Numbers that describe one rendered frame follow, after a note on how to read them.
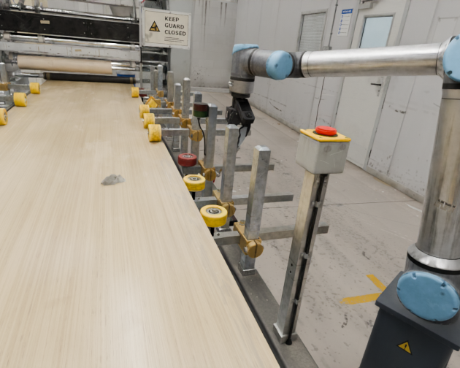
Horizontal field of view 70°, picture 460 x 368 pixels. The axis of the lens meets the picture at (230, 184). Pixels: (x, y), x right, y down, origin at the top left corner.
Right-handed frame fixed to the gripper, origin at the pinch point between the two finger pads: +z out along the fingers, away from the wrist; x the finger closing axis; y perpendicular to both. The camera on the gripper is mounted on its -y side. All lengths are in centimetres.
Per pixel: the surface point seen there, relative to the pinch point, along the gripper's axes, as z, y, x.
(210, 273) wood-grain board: 9, -61, 27
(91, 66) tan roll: -3, 241, 62
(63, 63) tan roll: -4, 241, 86
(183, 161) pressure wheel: 10.7, 12.1, 18.5
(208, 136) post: -1.1, 9.8, 9.2
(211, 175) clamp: 15.2, 6.9, 7.5
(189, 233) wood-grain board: 9, -45, 28
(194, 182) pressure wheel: 9.1, -13.0, 19.7
